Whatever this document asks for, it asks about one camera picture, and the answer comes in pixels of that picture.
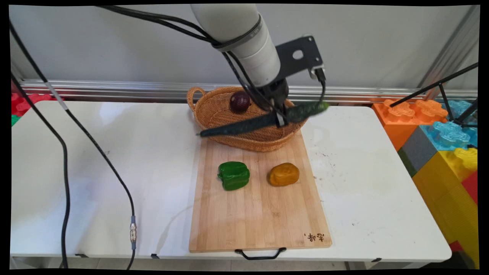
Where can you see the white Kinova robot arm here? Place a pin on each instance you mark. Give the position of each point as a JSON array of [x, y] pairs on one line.
[[244, 38]]

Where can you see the red giant building block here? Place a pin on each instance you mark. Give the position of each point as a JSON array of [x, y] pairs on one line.
[[471, 187]]

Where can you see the aluminium rail along wall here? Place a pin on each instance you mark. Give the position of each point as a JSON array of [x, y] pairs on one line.
[[344, 92]]

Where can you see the yellow giant building block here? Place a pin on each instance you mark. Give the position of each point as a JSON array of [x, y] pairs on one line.
[[447, 198]]

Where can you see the orange giant building block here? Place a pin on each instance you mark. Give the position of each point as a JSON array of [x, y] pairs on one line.
[[397, 122]]

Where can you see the red flat building blocks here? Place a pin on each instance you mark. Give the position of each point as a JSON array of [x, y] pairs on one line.
[[21, 105]]

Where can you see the dark green cucumber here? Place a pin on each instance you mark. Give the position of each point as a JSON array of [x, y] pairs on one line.
[[244, 125]]

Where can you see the black tripod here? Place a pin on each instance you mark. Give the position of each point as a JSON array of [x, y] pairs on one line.
[[443, 82]]

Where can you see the bamboo cutting board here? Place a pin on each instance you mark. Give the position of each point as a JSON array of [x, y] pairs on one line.
[[263, 214]]

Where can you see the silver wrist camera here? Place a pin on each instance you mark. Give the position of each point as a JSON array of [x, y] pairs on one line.
[[318, 70]]

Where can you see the slanted aluminium frame profile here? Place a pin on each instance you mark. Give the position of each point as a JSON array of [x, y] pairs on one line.
[[450, 49]]

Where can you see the red onion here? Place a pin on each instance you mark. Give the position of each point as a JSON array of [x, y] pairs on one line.
[[240, 102]]

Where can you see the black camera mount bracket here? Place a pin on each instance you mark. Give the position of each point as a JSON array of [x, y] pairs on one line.
[[301, 63]]

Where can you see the green bell pepper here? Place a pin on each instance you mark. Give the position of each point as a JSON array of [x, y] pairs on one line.
[[233, 175]]

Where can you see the grey giant building block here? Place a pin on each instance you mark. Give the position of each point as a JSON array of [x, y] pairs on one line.
[[418, 151]]

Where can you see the blue giant building block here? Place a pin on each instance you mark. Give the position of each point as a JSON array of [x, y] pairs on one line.
[[456, 107], [447, 133]]

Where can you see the green building block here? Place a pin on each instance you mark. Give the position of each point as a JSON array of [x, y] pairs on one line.
[[14, 119]]

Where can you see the orange bell pepper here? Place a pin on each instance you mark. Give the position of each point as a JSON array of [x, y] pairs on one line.
[[283, 174]]

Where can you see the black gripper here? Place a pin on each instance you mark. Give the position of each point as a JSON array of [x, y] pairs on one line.
[[276, 93]]

